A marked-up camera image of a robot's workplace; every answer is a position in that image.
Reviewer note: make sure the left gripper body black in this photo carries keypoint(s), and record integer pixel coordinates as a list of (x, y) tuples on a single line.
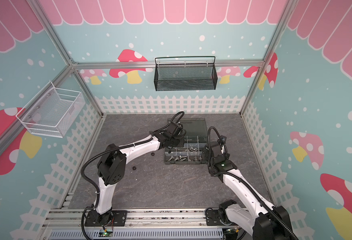
[(177, 142)]

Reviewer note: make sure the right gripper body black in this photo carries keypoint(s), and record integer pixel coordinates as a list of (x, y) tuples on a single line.
[(210, 151)]

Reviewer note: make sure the grey transparent organizer box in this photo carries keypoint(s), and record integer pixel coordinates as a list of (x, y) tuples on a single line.
[(195, 140)]

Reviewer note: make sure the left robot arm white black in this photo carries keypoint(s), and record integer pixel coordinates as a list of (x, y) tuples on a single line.
[(112, 164)]

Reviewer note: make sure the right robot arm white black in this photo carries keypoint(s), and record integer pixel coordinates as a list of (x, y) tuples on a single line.
[(259, 218)]

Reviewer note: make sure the black wire mesh basket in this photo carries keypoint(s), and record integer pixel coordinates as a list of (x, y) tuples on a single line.
[(191, 73)]

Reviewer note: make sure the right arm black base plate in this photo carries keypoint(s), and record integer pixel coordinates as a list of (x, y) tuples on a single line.
[(218, 217)]

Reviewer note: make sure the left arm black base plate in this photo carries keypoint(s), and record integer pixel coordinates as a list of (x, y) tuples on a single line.
[(111, 217)]

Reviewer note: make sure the white wire mesh basket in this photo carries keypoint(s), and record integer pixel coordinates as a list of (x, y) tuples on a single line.
[(51, 113)]

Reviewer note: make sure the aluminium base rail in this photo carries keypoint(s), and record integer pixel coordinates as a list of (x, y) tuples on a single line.
[(141, 223)]

